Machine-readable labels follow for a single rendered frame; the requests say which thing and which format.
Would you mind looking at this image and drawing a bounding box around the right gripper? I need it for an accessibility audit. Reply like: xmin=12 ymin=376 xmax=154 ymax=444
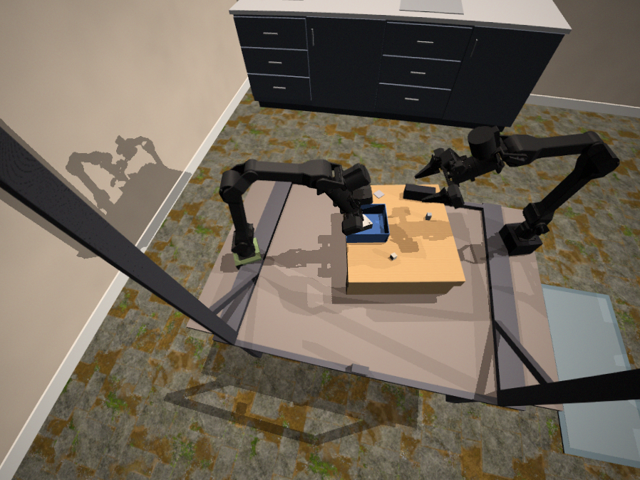
xmin=415 ymin=148 xmax=478 ymax=209

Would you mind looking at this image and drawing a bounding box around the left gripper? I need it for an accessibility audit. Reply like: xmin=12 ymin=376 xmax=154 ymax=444
xmin=333 ymin=190 xmax=364 ymax=236

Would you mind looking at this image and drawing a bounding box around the blue open-top tray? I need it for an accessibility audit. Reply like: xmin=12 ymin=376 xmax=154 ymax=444
xmin=346 ymin=204 xmax=390 ymax=243

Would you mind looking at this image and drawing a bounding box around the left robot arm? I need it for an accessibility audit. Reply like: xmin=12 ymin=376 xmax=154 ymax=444
xmin=219 ymin=159 xmax=373 ymax=261

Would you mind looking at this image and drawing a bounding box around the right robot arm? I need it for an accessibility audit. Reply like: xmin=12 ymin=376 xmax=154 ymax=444
xmin=439 ymin=126 xmax=620 ymax=241

